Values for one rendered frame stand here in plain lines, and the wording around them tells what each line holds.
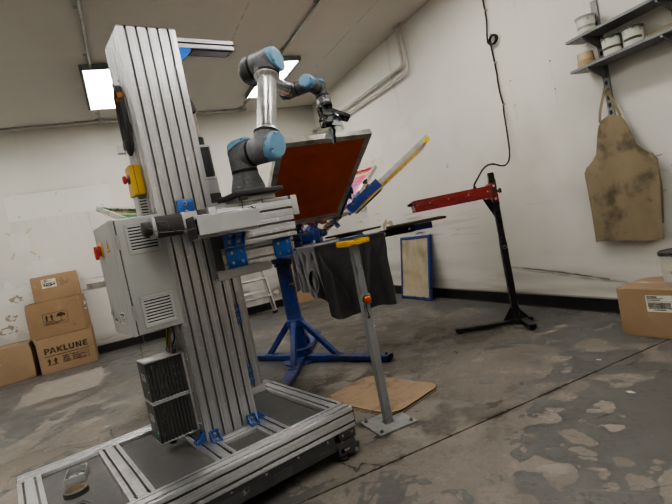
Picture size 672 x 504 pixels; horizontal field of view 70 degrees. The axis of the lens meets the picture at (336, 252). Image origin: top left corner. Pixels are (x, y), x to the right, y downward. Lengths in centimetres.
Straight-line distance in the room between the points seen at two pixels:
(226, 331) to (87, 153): 528
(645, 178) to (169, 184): 291
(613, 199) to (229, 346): 277
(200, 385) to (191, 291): 41
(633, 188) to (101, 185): 603
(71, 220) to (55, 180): 54
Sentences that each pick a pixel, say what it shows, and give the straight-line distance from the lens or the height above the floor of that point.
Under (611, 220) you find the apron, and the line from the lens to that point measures 385.
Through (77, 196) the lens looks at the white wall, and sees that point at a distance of 714.
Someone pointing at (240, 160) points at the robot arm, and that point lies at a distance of 214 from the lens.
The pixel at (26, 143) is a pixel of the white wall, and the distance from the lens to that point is 733.
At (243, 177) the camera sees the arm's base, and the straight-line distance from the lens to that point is 213.
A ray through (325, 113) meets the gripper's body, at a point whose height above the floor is 163.
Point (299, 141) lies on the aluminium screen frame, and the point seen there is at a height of 153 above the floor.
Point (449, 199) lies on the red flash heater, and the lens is 365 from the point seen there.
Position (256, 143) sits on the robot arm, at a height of 144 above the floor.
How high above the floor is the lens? 103
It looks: 3 degrees down
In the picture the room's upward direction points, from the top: 11 degrees counter-clockwise
